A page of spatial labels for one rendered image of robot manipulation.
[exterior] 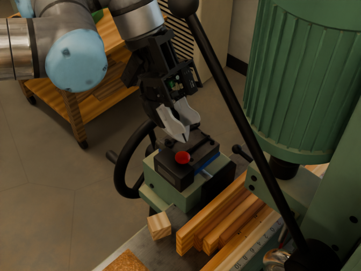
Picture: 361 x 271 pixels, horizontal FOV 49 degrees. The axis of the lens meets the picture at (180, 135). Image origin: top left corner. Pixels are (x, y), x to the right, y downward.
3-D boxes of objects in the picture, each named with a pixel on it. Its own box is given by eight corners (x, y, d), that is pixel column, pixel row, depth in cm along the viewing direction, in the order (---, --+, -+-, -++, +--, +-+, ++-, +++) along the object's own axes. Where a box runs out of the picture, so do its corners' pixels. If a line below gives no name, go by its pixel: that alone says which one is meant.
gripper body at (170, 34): (173, 112, 64) (143, 41, 59) (144, 108, 71) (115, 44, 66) (206, 89, 67) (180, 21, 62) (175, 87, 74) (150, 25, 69)
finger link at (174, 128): (189, 155, 69) (170, 109, 65) (169, 149, 74) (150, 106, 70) (201, 145, 71) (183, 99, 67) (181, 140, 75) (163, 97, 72)
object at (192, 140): (187, 130, 91) (187, 113, 87) (223, 157, 86) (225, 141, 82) (144, 163, 85) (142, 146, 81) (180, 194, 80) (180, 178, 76)
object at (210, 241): (261, 192, 88) (265, 179, 84) (268, 198, 87) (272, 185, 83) (202, 249, 79) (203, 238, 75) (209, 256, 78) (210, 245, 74)
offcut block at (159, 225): (171, 234, 81) (171, 225, 78) (153, 241, 80) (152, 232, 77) (165, 220, 83) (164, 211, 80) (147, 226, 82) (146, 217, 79)
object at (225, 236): (272, 195, 87) (276, 180, 83) (278, 199, 86) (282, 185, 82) (216, 249, 79) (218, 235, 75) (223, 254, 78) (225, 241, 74)
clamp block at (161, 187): (188, 149, 99) (188, 125, 93) (229, 182, 93) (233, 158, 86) (143, 184, 92) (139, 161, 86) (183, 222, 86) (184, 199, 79)
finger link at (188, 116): (201, 145, 71) (183, 99, 67) (181, 140, 75) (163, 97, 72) (213, 136, 72) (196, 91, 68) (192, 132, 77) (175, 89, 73)
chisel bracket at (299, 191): (264, 170, 81) (271, 143, 75) (324, 214, 74) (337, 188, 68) (240, 192, 78) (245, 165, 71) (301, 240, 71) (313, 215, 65)
